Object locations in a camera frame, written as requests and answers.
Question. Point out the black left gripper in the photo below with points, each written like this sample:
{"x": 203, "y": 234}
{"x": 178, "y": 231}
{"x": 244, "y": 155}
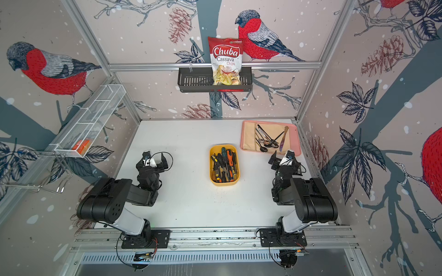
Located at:
{"x": 160, "y": 167}

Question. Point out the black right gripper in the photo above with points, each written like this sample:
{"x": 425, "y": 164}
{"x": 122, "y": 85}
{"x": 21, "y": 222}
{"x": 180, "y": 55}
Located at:
{"x": 277, "y": 162}

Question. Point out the yellow storage box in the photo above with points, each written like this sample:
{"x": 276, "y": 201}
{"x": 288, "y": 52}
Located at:
{"x": 218, "y": 174}

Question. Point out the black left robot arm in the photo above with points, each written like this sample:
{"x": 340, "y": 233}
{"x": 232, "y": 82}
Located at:
{"x": 105, "y": 203}

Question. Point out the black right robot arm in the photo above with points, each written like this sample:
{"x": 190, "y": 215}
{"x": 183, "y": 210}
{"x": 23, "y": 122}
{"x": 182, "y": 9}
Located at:
{"x": 310, "y": 198}

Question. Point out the green black screwdriver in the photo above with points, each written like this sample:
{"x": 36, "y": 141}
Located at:
{"x": 225, "y": 159}

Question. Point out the orange box in shelf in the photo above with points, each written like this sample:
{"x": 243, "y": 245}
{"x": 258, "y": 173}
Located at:
{"x": 82, "y": 146}

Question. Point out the pink tray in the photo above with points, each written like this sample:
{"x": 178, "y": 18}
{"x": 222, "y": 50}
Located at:
{"x": 270, "y": 137}

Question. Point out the black spoon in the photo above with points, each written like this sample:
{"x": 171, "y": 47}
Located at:
{"x": 260, "y": 141}

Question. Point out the beige tray liner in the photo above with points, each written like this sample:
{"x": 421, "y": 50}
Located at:
{"x": 267, "y": 137}

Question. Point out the Chuba cassava chips bag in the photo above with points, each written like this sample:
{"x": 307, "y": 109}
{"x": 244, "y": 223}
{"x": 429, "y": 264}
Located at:
{"x": 226, "y": 60}

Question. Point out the wooden handled knife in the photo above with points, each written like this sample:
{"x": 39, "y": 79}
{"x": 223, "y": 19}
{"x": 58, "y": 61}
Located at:
{"x": 281, "y": 145}

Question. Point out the white wire wall shelf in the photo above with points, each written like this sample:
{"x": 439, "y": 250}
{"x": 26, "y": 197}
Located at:
{"x": 92, "y": 120}

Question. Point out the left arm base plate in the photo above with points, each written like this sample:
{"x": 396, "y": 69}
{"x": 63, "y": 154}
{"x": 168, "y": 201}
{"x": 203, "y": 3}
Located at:
{"x": 151, "y": 239}

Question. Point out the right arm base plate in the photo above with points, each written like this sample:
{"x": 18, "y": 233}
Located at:
{"x": 270, "y": 238}

